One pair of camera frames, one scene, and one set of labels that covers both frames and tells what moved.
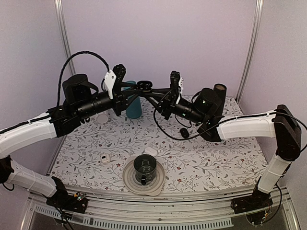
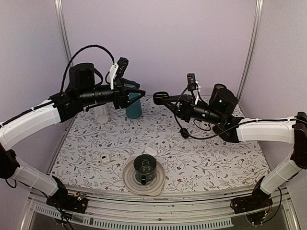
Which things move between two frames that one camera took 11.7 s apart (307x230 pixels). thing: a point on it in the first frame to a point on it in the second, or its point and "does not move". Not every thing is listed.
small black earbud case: (184, 132) does not move
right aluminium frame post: (257, 12) does not move
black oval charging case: (144, 85) to (158, 96)
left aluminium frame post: (62, 20) does not move
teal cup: (134, 109) does not move
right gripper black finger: (162, 91) to (178, 98)
